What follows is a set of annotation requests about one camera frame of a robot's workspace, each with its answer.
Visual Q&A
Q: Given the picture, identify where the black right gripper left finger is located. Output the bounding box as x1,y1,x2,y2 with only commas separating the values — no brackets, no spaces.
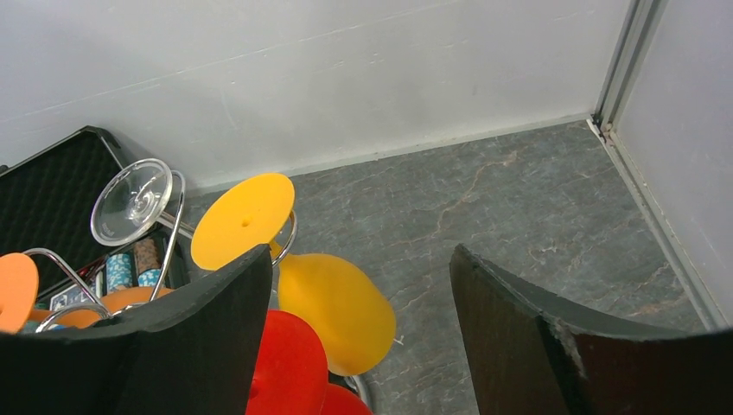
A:
1,245,272,414

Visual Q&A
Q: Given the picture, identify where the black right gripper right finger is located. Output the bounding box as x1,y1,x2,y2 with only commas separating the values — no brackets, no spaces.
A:
449,245,732,414

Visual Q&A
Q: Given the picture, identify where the red plastic wine glass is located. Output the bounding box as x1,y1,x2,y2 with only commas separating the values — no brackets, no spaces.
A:
245,310,372,415

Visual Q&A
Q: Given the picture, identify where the chrome wine glass rack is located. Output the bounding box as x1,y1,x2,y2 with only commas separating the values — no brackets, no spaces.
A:
22,169,370,408

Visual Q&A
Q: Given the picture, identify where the yellow plastic wine glass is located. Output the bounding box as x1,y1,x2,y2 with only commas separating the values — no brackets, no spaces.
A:
191,173,397,376

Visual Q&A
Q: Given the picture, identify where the clear wine glass on rack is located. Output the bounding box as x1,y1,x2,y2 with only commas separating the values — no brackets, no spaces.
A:
90,158,192,246

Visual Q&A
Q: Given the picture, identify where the black poker chip case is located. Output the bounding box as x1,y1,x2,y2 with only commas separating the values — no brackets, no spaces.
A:
1,127,184,328

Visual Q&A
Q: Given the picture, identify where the aluminium frame post right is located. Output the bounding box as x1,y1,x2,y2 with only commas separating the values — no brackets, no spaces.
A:
592,0,668,138

